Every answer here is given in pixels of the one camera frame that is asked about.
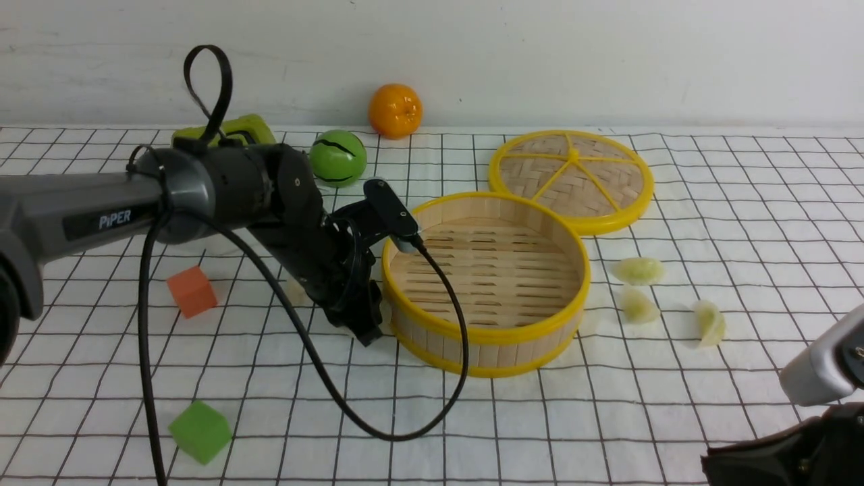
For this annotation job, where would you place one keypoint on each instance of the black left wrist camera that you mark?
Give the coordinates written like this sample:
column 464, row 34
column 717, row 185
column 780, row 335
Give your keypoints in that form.
column 399, row 224

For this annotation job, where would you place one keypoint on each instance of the green toy watermelon ball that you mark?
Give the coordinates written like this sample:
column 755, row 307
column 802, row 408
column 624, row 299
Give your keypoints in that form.
column 338, row 158

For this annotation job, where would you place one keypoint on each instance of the white dumpling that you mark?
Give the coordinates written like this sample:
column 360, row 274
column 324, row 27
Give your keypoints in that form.
column 296, row 294

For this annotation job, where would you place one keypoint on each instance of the bamboo steamer lid yellow rim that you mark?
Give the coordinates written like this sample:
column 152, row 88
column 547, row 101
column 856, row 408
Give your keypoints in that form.
column 596, row 184

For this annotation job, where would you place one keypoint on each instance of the greenish dumpling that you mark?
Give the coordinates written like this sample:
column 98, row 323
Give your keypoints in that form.
column 637, row 308
column 711, row 322
column 639, row 271

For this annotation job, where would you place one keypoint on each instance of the orange toy fruit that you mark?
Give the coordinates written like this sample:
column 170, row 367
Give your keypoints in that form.
column 395, row 111

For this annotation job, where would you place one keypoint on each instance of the green lidded white box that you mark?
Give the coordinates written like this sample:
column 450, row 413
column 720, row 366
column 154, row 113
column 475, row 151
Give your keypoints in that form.
column 248, row 129

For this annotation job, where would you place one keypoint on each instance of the bamboo steamer tray yellow rim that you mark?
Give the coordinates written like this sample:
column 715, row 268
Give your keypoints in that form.
column 520, row 274

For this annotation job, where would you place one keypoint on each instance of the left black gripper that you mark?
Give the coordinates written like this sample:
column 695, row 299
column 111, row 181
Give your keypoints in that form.
column 329, row 255

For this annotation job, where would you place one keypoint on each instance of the green foam cube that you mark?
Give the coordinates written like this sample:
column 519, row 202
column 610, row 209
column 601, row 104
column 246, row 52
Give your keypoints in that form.
column 201, row 432

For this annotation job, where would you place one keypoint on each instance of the white grid tablecloth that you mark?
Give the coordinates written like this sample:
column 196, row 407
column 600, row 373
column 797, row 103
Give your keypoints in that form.
column 767, row 224

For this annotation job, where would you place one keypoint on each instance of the orange foam cube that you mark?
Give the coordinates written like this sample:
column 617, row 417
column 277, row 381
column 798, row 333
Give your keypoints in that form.
column 192, row 291

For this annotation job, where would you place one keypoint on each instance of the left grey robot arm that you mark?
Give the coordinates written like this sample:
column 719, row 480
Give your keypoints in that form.
column 267, row 189

